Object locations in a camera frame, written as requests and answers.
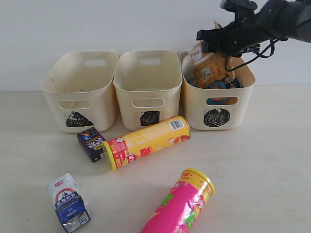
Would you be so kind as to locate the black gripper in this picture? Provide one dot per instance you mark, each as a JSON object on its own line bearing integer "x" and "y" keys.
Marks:
{"x": 234, "y": 37}

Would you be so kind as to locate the orange noodle bag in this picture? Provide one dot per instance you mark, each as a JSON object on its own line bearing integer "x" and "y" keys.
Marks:
{"x": 208, "y": 68}

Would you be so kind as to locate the blue noodle bag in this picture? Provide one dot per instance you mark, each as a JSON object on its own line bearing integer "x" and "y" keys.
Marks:
{"x": 223, "y": 85}

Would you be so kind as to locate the yellow chips can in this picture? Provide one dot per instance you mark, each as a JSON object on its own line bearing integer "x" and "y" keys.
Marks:
{"x": 135, "y": 145}

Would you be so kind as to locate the purple juice carton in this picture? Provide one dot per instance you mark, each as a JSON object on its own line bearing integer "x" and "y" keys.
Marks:
{"x": 92, "y": 143}

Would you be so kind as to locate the pink chips can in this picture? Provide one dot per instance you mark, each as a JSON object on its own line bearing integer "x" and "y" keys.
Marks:
{"x": 180, "y": 209}

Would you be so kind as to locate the white blue milk carton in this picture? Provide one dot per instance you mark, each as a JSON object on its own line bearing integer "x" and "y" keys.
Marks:
{"x": 68, "y": 203}

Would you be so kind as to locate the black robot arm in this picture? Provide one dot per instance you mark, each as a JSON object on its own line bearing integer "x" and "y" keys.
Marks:
{"x": 276, "y": 20}

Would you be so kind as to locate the cream bin circle mark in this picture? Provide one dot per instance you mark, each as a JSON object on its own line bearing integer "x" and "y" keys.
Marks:
{"x": 214, "y": 109}

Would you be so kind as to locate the cream bin square mark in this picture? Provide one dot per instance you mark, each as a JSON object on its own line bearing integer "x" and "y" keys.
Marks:
{"x": 148, "y": 85}

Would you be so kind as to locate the cream bin triangle mark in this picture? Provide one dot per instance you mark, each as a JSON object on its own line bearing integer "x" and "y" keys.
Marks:
{"x": 80, "y": 92}

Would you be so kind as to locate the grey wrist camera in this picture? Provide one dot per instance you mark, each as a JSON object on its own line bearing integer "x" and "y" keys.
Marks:
{"x": 236, "y": 5}

